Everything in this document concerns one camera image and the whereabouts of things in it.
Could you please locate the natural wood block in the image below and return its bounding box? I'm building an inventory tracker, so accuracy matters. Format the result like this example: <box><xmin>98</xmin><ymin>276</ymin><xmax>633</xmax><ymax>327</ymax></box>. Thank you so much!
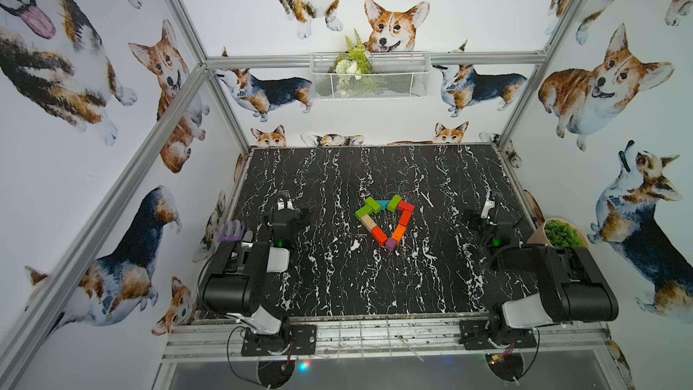
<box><xmin>360</xmin><ymin>214</ymin><xmax>377</xmax><ymax>232</ymax></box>

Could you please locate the green block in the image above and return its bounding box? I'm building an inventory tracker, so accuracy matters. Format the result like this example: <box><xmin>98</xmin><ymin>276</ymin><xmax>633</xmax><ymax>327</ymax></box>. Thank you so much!
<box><xmin>356</xmin><ymin>205</ymin><xmax>373</xmax><ymax>220</ymax></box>
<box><xmin>387</xmin><ymin>195</ymin><xmax>402</xmax><ymax>212</ymax></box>
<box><xmin>365</xmin><ymin>197</ymin><xmax>382</xmax><ymax>214</ymax></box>

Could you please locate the orange block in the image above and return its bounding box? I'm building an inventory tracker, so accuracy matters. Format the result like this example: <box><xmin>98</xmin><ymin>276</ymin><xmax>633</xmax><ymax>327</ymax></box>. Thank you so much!
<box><xmin>391</xmin><ymin>225</ymin><xmax>406</xmax><ymax>243</ymax></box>

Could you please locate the red block small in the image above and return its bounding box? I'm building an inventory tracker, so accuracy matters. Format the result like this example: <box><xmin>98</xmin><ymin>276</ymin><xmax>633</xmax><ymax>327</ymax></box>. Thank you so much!
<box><xmin>397</xmin><ymin>200</ymin><xmax>415</xmax><ymax>213</ymax></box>

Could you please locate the purple cube block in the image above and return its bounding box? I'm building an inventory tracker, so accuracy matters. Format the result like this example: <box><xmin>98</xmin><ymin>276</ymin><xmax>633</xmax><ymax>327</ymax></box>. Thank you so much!
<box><xmin>384</xmin><ymin>238</ymin><xmax>398</xmax><ymax>251</ymax></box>

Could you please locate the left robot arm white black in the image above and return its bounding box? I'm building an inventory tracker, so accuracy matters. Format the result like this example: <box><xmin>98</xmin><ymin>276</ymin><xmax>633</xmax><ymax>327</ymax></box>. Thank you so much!
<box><xmin>198</xmin><ymin>191</ymin><xmax>310</xmax><ymax>342</ymax></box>

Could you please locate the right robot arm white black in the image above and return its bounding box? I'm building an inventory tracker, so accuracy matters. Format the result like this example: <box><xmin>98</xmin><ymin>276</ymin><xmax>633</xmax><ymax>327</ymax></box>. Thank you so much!
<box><xmin>460</xmin><ymin>191</ymin><xmax>619</xmax><ymax>348</ymax></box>

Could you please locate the pink pot green plant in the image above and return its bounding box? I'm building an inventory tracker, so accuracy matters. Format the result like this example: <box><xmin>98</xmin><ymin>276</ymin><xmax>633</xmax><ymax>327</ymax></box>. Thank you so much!
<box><xmin>527</xmin><ymin>218</ymin><xmax>588</xmax><ymax>249</ymax></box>

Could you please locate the purple toy rake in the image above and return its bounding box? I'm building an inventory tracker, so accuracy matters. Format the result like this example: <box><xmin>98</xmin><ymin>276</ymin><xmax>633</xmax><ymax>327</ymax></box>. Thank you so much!
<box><xmin>219</xmin><ymin>220</ymin><xmax>247</xmax><ymax>245</ymax></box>

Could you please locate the artificial fern with flower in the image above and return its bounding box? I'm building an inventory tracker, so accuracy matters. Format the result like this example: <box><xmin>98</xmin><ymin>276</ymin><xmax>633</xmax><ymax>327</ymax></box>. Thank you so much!
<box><xmin>332</xmin><ymin>30</ymin><xmax>373</xmax><ymax>96</ymax></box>

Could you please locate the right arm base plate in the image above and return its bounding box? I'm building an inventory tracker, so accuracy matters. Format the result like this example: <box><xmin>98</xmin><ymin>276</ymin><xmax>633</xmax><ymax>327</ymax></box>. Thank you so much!
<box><xmin>458</xmin><ymin>320</ymin><xmax>537</xmax><ymax>350</ymax></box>

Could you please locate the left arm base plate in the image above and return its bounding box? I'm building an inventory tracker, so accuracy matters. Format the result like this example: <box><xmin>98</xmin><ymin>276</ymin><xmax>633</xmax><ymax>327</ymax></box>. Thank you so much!
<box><xmin>241</xmin><ymin>324</ymin><xmax>318</xmax><ymax>357</ymax></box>

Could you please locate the aluminium cage frame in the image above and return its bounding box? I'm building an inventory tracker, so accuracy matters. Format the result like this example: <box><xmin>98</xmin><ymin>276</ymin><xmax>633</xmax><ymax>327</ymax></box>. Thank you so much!
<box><xmin>0</xmin><ymin>0</ymin><xmax>693</xmax><ymax>390</ymax></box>

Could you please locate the white wire basket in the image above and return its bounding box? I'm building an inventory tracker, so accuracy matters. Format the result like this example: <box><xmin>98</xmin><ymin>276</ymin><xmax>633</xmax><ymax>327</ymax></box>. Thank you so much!
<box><xmin>310</xmin><ymin>52</ymin><xmax>432</xmax><ymax>100</ymax></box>

